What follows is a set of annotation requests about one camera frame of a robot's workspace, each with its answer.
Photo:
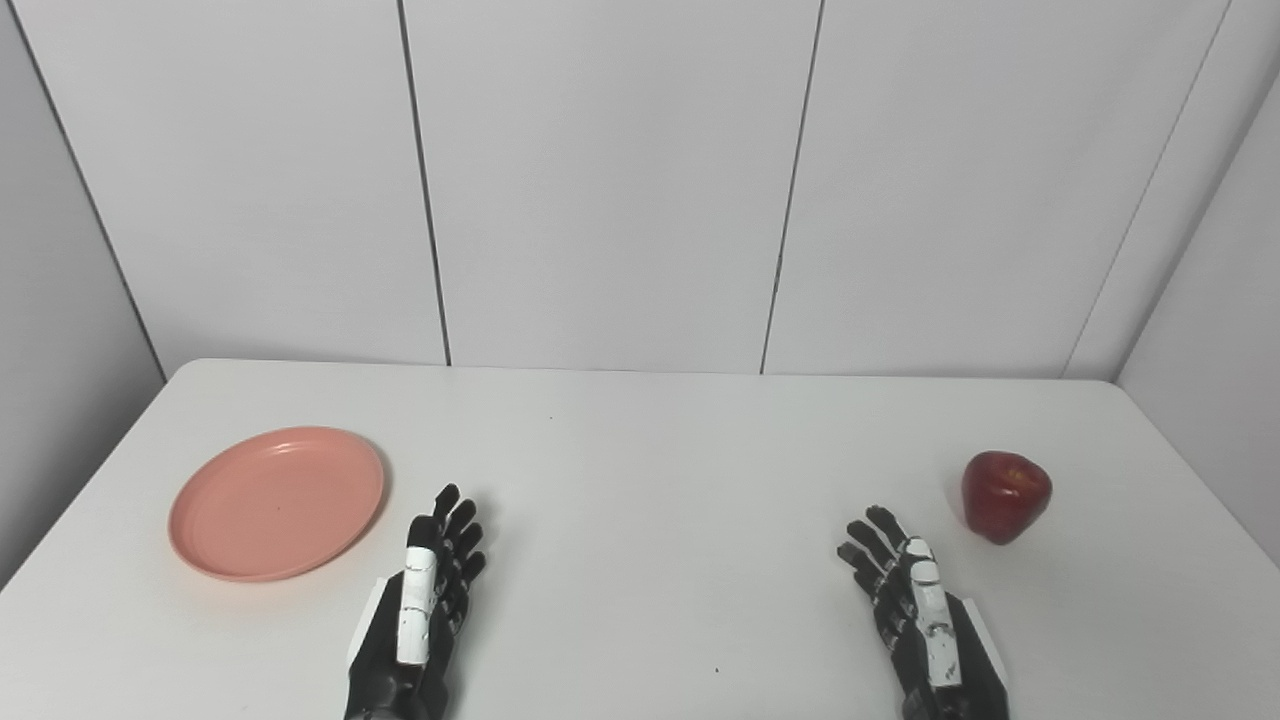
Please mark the red apple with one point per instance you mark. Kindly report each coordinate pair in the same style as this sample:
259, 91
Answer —
1005, 496

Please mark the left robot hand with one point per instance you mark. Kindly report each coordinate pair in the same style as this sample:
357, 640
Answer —
416, 622

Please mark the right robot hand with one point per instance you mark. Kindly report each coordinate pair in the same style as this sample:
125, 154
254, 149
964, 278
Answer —
925, 625

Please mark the pink plate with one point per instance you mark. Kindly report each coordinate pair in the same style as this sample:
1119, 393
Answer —
277, 503

